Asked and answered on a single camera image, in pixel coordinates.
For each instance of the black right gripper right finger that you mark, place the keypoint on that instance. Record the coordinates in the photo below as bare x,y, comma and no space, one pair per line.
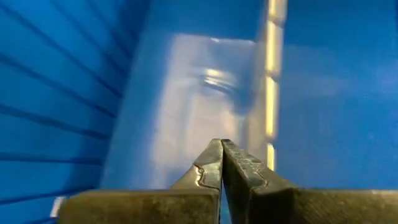
311,207

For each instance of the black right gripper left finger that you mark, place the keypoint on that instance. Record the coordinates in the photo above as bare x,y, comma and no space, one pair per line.
155,207

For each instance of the large blue plastic bin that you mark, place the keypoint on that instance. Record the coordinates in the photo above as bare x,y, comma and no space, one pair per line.
342,93

